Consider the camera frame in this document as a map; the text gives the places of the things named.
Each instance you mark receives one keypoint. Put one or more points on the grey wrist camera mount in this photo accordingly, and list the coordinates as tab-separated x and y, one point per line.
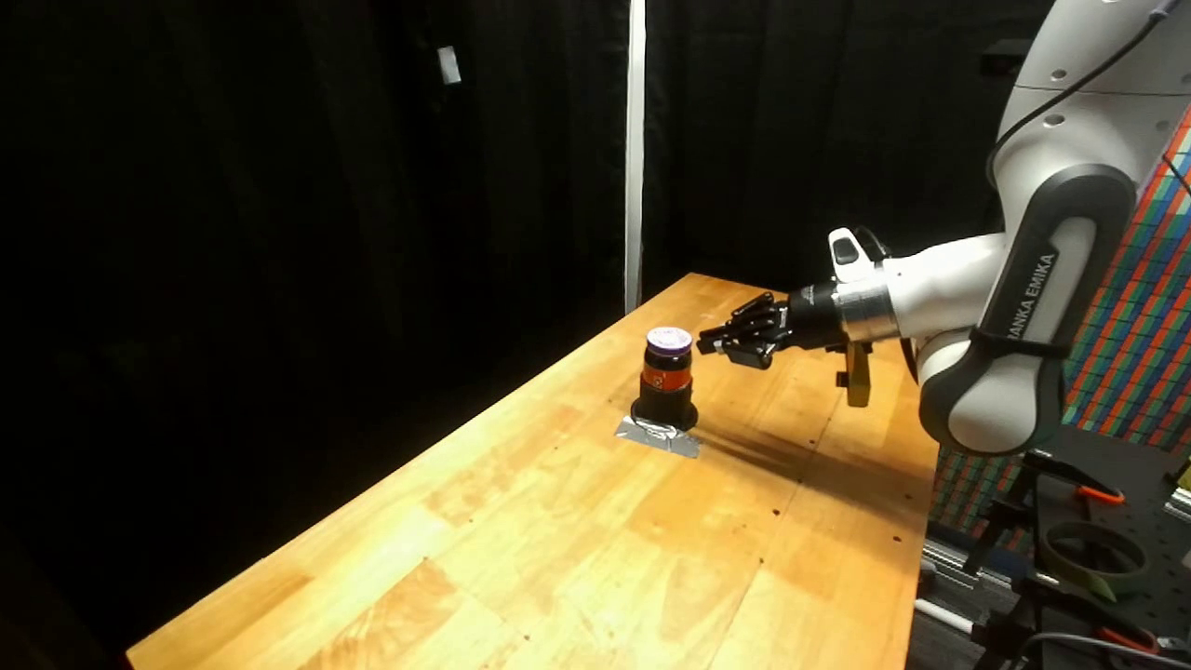
854	249

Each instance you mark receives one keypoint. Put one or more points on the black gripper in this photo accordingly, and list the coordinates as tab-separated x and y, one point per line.
809	318

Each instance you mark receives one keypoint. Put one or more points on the black curtain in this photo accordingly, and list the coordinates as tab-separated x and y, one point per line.
247	186

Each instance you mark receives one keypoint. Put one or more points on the aluminium frame rail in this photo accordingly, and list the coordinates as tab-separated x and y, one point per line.
968	583

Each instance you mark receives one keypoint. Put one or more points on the dark tape roll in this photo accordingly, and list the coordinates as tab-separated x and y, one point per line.
1094	559

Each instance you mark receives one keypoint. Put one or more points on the small red black object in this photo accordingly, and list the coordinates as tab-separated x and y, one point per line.
666	383

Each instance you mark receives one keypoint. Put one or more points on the grey duct tape piece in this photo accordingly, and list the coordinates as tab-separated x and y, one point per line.
680	440
634	429

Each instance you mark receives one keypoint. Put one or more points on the tan block under wrist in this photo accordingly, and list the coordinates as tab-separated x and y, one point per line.
856	373

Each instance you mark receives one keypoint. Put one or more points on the white vertical pole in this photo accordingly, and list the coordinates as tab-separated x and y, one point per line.
634	136

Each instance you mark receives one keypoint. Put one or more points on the multicoloured patterned panel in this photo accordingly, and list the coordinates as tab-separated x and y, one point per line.
1128	335

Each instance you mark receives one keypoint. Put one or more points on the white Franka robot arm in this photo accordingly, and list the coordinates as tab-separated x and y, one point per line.
981	273

